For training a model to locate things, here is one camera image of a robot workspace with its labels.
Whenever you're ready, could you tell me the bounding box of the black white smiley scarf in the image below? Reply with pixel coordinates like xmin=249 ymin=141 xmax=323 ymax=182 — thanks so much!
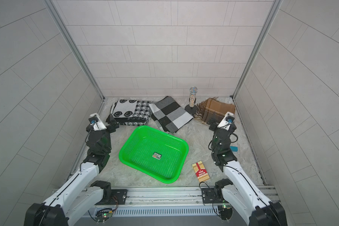
xmin=110 ymin=99 xmax=153 ymax=126

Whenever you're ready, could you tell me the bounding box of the left green circuit board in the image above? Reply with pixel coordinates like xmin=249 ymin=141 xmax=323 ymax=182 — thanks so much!
xmin=95 ymin=208 xmax=114 ymax=224

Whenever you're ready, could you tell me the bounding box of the green plastic basket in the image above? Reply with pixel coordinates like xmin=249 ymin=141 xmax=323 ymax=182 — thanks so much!
xmin=119 ymin=125 xmax=189 ymax=184

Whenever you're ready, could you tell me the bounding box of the aluminium rail base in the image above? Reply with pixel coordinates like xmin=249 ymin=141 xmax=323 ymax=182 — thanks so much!
xmin=83 ymin=182 xmax=279 ymax=221

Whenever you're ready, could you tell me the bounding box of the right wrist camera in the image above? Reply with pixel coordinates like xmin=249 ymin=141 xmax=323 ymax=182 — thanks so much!
xmin=217 ymin=112 xmax=235 ymax=131

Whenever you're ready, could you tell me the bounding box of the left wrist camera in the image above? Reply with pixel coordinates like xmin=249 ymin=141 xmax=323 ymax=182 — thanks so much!
xmin=89 ymin=113 xmax=107 ymax=131

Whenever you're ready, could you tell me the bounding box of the small teal object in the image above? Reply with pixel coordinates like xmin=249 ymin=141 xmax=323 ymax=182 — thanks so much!
xmin=230 ymin=146 xmax=238 ymax=152

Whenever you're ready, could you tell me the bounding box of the grey black checkered scarf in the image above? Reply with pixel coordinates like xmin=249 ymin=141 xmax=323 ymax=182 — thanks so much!
xmin=149 ymin=96 xmax=193 ymax=133

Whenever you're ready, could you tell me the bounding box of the brown plaid fringed scarf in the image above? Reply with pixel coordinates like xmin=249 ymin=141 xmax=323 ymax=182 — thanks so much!
xmin=194 ymin=97 xmax=235 ymax=125

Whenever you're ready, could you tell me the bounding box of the red playing card box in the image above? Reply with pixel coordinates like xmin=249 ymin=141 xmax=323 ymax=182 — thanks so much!
xmin=192 ymin=161 xmax=210 ymax=182

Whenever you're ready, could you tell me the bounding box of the small label sticker in basket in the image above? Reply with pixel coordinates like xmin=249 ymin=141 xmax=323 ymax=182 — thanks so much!
xmin=153 ymin=152 xmax=162 ymax=160

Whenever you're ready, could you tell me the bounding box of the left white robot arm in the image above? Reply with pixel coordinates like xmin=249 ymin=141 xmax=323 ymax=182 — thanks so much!
xmin=24 ymin=113 xmax=119 ymax=226

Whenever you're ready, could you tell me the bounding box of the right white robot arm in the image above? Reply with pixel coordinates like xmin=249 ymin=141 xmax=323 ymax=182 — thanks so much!
xmin=209 ymin=120 xmax=288 ymax=226

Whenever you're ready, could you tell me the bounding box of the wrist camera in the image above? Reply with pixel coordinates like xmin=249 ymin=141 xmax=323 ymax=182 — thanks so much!
xmin=217 ymin=112 xmax=235 ymax=131
xmin=89 ymin=113 xmax=107 ymax=131

